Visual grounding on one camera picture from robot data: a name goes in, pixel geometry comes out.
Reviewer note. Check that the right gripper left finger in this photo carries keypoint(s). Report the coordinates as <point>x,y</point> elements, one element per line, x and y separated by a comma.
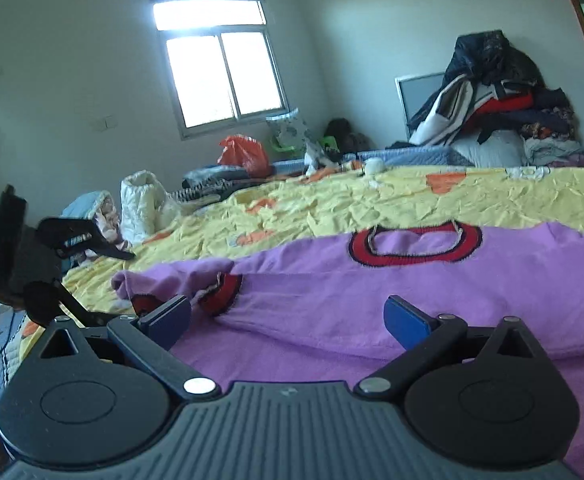
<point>146,341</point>

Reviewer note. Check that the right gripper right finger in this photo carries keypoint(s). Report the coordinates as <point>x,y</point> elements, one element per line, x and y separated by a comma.
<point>429,343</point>

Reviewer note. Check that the purple sweater red trim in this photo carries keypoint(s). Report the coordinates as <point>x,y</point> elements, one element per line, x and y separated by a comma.
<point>312,310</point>

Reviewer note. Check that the pile of dark clothes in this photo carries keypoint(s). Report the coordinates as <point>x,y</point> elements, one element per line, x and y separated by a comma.
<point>493,107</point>

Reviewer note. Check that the light blue garment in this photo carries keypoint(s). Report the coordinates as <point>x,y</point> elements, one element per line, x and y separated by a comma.
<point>98,207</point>

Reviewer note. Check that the yellow carrot print bedsheet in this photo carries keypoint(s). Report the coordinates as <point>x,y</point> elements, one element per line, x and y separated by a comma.
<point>403,198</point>

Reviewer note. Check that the black white striped garment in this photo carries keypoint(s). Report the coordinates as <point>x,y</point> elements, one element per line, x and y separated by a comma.
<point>220,188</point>

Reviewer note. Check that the white pompom ball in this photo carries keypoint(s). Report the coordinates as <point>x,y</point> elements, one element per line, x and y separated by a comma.
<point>373,166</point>

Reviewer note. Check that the blue quilted bed cover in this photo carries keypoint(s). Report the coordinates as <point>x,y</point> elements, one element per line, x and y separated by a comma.
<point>418,156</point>

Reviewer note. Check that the orange plastic bag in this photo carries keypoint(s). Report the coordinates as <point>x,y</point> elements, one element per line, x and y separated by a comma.
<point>247,153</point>

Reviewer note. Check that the green plastic chair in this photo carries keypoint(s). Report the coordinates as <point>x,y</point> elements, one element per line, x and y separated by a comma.
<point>290,147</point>

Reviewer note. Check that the floral cushion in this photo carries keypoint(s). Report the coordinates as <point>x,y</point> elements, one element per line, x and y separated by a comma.
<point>291,125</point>

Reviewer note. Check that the grey framed board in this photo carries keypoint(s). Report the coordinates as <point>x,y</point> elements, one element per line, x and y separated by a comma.
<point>413,92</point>

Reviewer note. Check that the window with metal frame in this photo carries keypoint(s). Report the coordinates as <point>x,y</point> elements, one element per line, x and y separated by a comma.
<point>220,63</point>

